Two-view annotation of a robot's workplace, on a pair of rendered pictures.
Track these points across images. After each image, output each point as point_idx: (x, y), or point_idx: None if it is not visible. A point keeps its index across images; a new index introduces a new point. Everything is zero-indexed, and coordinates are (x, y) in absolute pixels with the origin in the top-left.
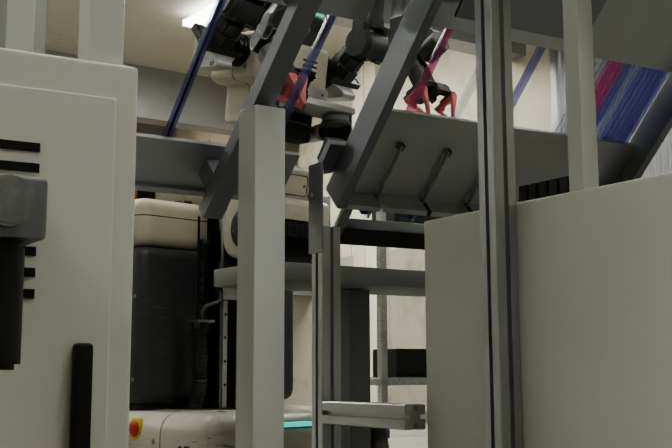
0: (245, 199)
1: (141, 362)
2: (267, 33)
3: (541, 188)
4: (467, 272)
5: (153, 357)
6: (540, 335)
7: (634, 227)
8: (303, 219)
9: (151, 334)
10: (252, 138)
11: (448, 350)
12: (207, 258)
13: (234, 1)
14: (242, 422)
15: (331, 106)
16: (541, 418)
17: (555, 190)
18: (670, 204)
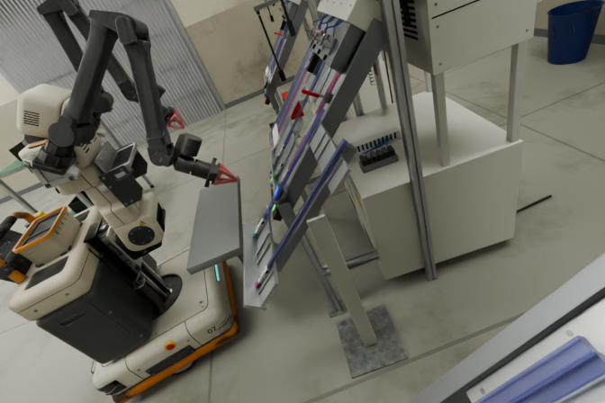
0: (330, 253)
1: (139, 326)
2: (167, 151)
3: (375, 158)
4: (392, 206)
5: (139, 318)
6: (434, 210)
7: (477, 170)
8: (157, 208)
9: (130, 313)
10: (328, 229)
11: (385, 229)
12: (109, 260)
13: (76, 134)
14: (356, 312)
15: (135, 150)
16: (435, 228)
17: (383, 157)
18: (492, 160)
